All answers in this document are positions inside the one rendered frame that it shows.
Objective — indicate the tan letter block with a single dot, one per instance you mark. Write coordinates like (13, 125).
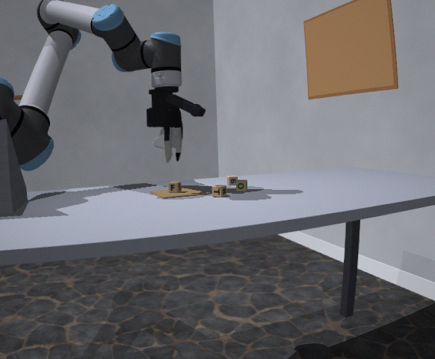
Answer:
(218, 190)
(241, 185)
(231, 180)
(175, 187)

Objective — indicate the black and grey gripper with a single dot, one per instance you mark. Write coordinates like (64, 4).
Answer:
(169, 117)

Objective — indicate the tan flat mat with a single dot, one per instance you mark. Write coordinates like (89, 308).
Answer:
(184, 193)

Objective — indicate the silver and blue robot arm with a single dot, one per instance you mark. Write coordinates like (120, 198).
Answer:
(28, 124)

